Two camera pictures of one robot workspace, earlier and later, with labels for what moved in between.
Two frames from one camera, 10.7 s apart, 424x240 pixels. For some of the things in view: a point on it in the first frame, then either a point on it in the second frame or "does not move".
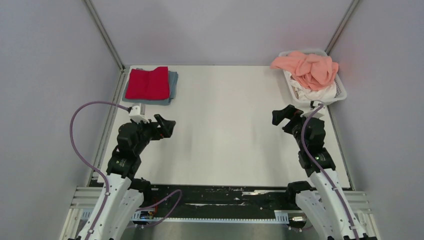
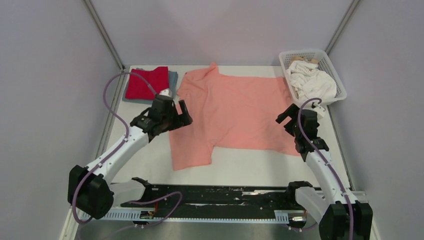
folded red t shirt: (148, 85) does not move
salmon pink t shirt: (313, 71) → (232, 111)
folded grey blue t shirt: (173, 79) does not move
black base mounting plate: (182, 200) does not move
